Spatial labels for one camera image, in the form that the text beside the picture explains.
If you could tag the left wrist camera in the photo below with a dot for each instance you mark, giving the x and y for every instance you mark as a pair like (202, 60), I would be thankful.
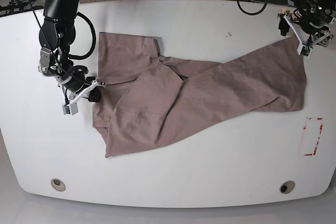
(304, 50)

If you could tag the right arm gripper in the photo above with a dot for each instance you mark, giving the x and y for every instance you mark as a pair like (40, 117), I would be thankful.
(78, 83)

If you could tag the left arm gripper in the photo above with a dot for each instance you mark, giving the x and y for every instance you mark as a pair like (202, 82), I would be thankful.
(314, 22)

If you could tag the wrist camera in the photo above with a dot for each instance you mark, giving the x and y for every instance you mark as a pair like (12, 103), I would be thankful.
(304, 50)
(70, 109)

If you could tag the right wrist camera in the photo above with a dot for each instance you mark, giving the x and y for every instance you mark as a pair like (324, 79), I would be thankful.
(70, 109)

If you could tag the mauve T-shirt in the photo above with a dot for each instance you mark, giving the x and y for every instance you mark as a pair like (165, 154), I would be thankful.
(151, 101)

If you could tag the table grommet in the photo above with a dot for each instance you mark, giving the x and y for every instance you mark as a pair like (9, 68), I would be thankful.
(58, 185)
(287, 187)

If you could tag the red tape rectangle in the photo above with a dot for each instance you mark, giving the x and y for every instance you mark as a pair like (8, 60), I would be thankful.
(311, 134)

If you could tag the left table grommet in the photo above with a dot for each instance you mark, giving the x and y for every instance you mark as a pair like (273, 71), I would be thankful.
(58, 185)

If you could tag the right table grommet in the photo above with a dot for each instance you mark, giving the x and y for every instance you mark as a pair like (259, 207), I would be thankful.
(287, 187)

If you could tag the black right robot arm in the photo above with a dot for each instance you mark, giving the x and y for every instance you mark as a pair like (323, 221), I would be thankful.
(56, 35)

